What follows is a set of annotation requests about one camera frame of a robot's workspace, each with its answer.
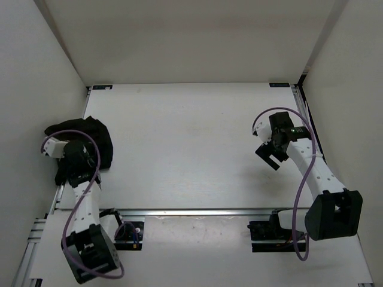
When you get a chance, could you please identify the black skirt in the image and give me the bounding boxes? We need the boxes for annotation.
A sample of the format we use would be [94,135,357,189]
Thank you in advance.
[44,116,113,187]

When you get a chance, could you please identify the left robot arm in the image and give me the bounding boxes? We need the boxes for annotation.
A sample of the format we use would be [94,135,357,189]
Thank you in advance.
[61,140,126,284]

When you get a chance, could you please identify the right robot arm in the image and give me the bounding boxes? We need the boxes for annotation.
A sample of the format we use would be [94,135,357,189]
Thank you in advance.
[252,111,363,241]

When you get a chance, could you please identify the right blue corner label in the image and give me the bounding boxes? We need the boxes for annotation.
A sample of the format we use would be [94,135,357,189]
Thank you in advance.
[269,83,290,88]

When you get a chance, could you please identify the blue corner label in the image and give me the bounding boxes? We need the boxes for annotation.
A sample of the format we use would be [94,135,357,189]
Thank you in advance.
[92,85,113,90]
[269,83,290,88]

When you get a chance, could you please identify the left blue corner label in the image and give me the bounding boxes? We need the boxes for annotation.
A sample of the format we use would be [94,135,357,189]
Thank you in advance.
[92,85,113,90]

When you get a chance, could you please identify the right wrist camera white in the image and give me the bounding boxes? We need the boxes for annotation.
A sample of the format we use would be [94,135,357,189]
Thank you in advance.
[253,122,272,143]

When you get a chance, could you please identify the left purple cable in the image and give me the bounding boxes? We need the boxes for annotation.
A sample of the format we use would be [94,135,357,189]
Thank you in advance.
[40,130,125,280]

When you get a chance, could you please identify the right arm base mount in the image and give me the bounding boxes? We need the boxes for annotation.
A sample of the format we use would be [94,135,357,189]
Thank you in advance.
[247,208,295,253]

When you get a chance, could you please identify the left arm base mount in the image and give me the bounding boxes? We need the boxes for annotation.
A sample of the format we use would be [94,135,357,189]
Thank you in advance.
[99,209,144,251]

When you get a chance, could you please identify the front aluminium rail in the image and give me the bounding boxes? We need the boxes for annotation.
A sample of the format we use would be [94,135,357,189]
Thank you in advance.
[118,209,273,217]

